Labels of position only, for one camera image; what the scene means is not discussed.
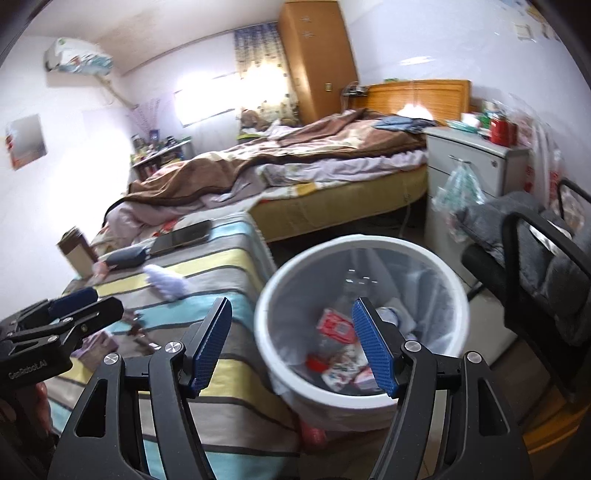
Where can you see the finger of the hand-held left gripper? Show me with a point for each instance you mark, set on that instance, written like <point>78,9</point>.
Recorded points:
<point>99,314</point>
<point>74,297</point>

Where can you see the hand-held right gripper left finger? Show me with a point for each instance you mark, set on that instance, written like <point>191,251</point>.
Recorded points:
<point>210,341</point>

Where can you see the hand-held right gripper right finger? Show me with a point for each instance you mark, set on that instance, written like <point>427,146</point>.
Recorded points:
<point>374,346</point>

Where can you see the purple milk carton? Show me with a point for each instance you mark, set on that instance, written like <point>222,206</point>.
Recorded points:
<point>99,347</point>

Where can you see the clear crushed plastic bottle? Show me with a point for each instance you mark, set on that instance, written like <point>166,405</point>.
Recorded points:
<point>344,367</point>

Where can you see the pink wrapper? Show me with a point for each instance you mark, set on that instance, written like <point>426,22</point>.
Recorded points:
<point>102,268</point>

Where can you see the orange drink carton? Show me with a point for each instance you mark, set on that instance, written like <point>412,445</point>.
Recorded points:
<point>337,325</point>

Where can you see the white foam fruit net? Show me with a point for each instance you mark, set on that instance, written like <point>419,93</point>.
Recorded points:
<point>166,281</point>

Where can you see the white bin with liner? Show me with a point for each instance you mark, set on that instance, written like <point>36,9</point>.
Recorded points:
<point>277,295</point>

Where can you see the person's left hand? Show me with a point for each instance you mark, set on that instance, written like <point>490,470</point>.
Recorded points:
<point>42,408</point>

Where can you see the beige thermos jug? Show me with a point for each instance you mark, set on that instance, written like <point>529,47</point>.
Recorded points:
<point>78,254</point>

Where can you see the dark glasses case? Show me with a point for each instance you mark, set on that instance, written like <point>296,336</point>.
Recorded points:
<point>127,257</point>

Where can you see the striped tablecloth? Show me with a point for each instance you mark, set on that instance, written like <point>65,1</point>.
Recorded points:
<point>231,258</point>

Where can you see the black smartphone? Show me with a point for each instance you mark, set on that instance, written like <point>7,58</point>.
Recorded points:
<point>182,237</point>

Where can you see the yellow mattress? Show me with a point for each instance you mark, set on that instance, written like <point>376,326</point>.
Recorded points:
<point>332,203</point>

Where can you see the black chair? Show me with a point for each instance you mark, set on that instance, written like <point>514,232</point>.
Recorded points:
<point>517,277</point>

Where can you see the cluttered white shelf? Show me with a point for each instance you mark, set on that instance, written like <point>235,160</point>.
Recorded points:
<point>159,154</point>

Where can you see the clear plastic bag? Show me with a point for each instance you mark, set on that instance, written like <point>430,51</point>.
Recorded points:
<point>459,189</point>

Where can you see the bed with brown blanket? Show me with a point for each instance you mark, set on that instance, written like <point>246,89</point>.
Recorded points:
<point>351,168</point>

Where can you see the vase with dry branches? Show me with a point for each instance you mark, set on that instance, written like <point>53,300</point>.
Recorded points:
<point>145,120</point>

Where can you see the brown blanket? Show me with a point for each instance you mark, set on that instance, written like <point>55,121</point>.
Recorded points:
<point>277,147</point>

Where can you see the grey nightstand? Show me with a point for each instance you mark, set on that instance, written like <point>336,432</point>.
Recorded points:
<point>466,152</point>

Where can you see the blue folded cloth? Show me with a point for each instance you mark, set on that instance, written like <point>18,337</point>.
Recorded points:
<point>401,123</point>

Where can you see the brown teddy bear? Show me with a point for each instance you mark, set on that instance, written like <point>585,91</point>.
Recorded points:
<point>254,120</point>

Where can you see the window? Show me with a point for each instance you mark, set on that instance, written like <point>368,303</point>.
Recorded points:
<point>207,104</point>

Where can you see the green tissue pack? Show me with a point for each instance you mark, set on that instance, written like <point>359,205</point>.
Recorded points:
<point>464,123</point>

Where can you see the red jar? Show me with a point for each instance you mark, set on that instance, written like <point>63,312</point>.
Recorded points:
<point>502,131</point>

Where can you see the wooden bed headboard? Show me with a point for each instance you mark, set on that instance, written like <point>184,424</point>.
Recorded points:
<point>392,94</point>

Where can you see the white plastic bag red print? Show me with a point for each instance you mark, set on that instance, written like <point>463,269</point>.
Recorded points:
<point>540,152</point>

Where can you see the green boxes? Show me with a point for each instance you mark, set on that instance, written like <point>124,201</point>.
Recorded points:
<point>489,117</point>

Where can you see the spotted curtain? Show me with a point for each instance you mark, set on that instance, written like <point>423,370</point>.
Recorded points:
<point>268,64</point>

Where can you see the wooden wardrobe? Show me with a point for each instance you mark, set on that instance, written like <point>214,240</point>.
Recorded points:
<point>318,55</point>

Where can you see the wall mirror panel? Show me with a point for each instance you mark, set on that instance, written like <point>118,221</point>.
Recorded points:
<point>27,143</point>

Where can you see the wall air conditioner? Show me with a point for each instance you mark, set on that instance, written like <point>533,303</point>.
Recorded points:
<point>76,57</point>

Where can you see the wall switch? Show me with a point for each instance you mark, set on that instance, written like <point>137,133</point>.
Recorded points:
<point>522,31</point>

